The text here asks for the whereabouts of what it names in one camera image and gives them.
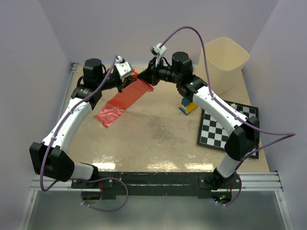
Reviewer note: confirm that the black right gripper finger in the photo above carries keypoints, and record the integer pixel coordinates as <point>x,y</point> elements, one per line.
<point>151,65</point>
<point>146,76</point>

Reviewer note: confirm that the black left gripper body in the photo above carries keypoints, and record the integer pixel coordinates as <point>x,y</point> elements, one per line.
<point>112,81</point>

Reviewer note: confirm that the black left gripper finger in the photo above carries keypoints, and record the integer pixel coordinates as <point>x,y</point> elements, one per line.
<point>132,77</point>
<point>123,85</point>

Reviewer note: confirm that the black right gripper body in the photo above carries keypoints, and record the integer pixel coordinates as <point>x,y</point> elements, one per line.
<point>163,72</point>

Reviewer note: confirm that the red plastic trash bag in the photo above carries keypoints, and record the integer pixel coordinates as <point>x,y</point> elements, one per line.
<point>116,106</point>

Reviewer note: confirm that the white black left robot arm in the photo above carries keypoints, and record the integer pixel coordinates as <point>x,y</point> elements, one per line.
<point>50,156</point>

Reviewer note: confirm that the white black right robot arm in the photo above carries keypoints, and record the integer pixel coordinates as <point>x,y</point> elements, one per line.
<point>242,130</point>

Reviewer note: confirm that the cream plastic trash bin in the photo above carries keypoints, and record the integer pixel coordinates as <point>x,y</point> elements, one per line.
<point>225,60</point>

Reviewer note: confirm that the yellow blue toy block stack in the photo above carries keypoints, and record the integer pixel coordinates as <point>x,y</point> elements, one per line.
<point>186,107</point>

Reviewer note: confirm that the black white checkerboard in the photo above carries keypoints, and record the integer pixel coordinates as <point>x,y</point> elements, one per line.
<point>211,134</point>

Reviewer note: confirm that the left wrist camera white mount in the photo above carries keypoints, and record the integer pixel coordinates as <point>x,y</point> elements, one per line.
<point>123,67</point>

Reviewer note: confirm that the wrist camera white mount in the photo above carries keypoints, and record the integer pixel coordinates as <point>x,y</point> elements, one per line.
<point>123,67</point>
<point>158,50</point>

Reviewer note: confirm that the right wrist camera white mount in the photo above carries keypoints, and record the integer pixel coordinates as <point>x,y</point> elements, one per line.
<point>158,50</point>

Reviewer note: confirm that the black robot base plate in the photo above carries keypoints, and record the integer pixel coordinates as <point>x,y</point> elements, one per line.
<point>199,184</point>

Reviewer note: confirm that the aluminium frame rail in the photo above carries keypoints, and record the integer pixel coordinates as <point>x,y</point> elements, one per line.
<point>154,137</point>

